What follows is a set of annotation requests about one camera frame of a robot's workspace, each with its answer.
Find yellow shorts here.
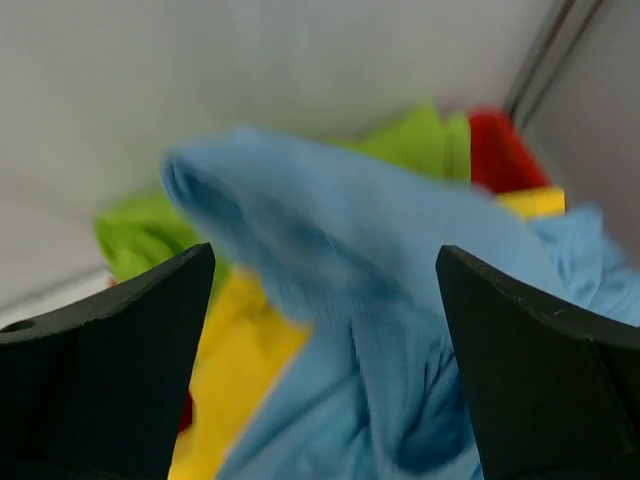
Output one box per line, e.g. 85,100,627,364
171,184,562,479

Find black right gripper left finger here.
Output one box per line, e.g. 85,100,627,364
1,244,215,479

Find light blue shorts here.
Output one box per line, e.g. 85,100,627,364
162,128,639,479

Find red plastic tray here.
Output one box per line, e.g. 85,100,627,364
200,110,549,414

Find green shorts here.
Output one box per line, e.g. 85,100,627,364
93,103,471,286

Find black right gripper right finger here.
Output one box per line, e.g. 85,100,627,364
436,246,639,479

